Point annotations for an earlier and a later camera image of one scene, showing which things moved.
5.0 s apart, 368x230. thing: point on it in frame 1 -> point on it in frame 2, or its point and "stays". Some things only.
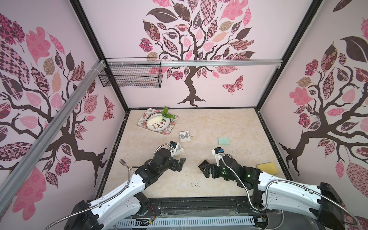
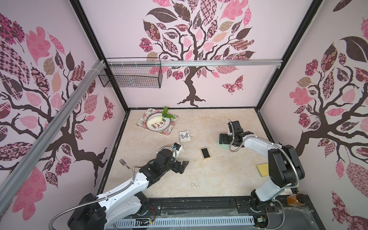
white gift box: [178, 149] stays
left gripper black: [176, 162] stays
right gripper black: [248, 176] -> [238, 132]
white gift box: [184, 136] stays
